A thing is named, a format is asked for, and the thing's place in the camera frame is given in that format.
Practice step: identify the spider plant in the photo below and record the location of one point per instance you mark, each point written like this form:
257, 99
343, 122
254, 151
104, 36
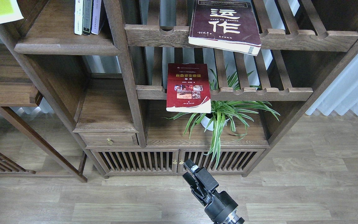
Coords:
240, 110

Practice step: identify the white curtain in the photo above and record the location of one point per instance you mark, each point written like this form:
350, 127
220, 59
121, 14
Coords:
342, 95

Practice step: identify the dark wooden bookshelf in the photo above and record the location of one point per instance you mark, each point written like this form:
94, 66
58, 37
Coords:
111, 85

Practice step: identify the dark green standing book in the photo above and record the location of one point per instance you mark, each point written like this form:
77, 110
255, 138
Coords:
87, 17

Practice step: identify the white standing book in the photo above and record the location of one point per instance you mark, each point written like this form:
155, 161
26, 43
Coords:
78, 17

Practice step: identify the red book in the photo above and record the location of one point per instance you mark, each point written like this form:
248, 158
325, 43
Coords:
188, 88

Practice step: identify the white plant pot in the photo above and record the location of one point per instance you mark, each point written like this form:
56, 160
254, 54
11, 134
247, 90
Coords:
214, 122

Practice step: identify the brass cabinet door knobs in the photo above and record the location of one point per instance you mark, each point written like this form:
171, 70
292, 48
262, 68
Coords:
180, 162

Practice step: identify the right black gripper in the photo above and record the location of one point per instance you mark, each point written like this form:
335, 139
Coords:
220, 207

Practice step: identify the dark maroon book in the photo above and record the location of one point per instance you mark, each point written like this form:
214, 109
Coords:
225, 24

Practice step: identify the brass drawer knob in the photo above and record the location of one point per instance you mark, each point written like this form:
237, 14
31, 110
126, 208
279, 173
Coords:
109, 142

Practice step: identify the lavender standing book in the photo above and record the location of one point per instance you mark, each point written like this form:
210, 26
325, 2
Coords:
98, 16

